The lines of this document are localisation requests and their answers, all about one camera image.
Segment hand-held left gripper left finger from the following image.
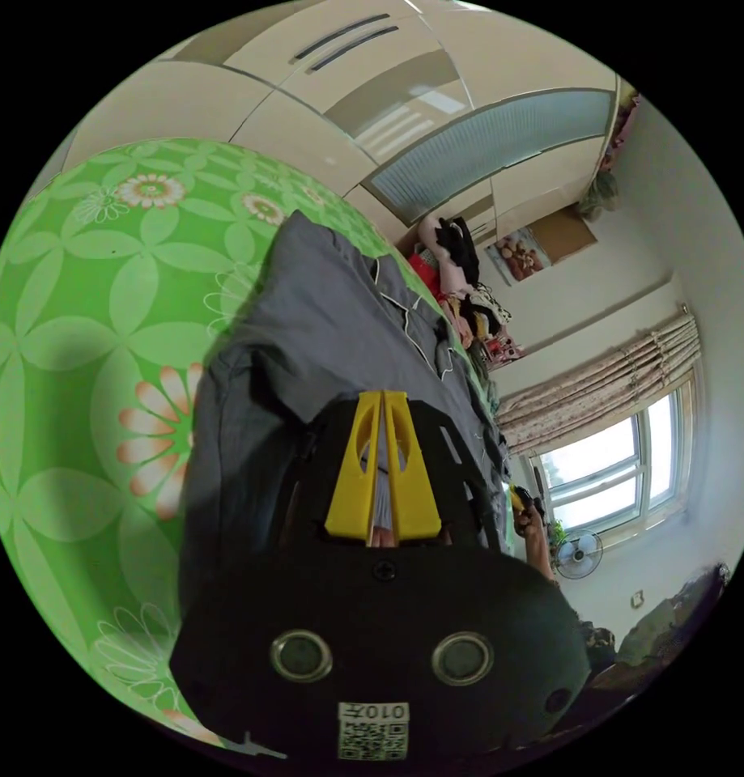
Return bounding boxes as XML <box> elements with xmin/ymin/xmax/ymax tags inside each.
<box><xmin>325</xmin><ymin>391</ymin><xmax>385</xmax><ymax>542</ymax></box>

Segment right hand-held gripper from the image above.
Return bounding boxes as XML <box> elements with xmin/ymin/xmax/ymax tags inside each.
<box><xmin>509</xmin><ymin>483</ymin><xmax>547</xmax><ymax>520</ymax></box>

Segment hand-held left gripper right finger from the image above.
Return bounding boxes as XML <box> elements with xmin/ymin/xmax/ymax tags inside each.
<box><xmin>383</xmin><ymin>391</ymin><xmax>441</xmax><ymax>540</ymax></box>

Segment gray short sleeve shirt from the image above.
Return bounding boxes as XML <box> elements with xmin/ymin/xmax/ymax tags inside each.
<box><xmin>180</xmin><ymin>209</ymin><xmax>513</xmax><ymax>644</ymax></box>

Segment person's right forearm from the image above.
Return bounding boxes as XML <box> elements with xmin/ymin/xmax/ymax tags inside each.
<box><xmin>521</xmin><ymin>535</ymin><xmax>559</xmax><ymax>587</ymax></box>

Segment standing fan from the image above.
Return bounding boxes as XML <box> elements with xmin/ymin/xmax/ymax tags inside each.
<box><xmin>555</xmin><ymin>529</ymin><xmax>606</xmax><ymax>582</ymax></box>

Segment window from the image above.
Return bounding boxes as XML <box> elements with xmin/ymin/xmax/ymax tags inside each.
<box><xmin>528</xmin><ymin>375</ymin><xmax>699</xmax><ymax>537</ymax></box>

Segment floral curtain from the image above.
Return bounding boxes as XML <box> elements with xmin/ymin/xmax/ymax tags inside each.
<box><xmin>495</xmin><ymin>311</ymin><xmax>702</xmax><ymax>457</ymax></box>

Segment pile of clothes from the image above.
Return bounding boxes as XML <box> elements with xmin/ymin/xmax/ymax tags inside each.
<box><xmin>406</xmin><ymin>215</ymin><xmax>525</xmax><ymax>372</ymax></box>

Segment bed with green floral sheet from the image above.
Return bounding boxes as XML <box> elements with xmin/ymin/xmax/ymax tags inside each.
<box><xmin>0</xmin><ymin>138</ymin><xmax>501</xmax><ymax>749</ymax></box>

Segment beige wardrobe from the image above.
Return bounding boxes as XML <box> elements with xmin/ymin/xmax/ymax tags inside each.
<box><xmin>28</xmin><ymin>0</ymin><xmax>620</xmax><ymax>245</ymax></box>

